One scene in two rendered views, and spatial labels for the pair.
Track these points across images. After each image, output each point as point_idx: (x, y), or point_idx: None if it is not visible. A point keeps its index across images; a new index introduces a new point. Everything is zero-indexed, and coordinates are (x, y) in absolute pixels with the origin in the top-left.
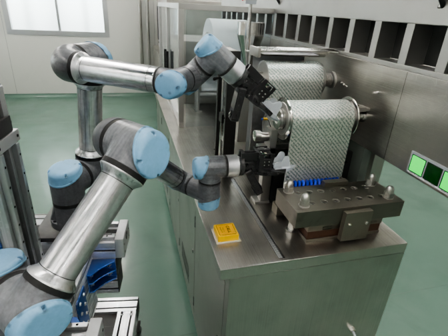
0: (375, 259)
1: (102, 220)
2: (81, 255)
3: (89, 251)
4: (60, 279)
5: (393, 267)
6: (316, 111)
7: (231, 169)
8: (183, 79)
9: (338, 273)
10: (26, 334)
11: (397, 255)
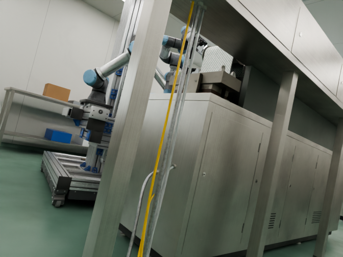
0: (190, 102)
1: (115, 59)
2: (106, 66)
3: (108, 66)
4: (99, 69)
5: (201, 113)
6: (217, 46)
7: (174, 73)
8: (166, 36)
9: (172, 108)
10: (84, 73)
11: (203, 102)
